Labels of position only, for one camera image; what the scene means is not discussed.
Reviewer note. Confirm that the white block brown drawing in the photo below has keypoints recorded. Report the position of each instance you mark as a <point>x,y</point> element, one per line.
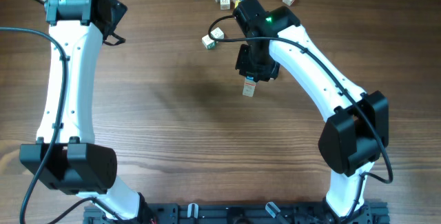
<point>225,4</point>

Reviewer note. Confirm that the red letter A block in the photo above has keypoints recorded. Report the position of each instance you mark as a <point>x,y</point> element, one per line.
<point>249,87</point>

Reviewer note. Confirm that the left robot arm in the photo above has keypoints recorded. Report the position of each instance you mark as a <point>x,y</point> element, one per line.
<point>65,156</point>

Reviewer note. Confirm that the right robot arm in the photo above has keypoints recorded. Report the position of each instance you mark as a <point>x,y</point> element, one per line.
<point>356,130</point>

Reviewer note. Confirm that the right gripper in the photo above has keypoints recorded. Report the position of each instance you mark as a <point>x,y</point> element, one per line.
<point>242,65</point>

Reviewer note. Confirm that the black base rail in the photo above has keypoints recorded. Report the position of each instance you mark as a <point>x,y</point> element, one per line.
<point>306,212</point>

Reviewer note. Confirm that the white block green side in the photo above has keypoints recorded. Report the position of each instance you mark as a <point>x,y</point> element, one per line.
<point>208,42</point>

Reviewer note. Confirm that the white plain wooden block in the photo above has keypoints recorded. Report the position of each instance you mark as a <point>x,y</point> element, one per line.
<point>217,33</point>

